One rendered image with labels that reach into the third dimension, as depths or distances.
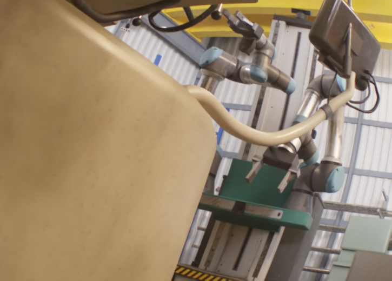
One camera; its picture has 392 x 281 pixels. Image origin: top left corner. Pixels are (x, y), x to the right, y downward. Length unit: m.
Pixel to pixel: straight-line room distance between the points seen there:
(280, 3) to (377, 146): 4.14
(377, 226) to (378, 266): 4.28
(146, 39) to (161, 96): 11.49
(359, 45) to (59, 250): 1.23
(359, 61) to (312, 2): 8.09
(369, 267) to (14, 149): 1.77
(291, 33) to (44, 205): 2.24
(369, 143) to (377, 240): 5.08
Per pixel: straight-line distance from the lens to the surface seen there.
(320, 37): 1.38
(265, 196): 2.19
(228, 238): 2.28
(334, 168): 1.94
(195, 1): 1.34
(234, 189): 2.24
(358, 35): 1.52
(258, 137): 1.15
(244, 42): 1.85
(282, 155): 1.69
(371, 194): 10.54
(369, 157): 10.86
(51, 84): 0.50
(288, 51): 2.55
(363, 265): 2.05
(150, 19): 1.84
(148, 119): 0.61
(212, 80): 2.18
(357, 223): 6.38
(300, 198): 1.99
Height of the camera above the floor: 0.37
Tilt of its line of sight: 13 degrees up
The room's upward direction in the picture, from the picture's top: 18 degrees clockwise
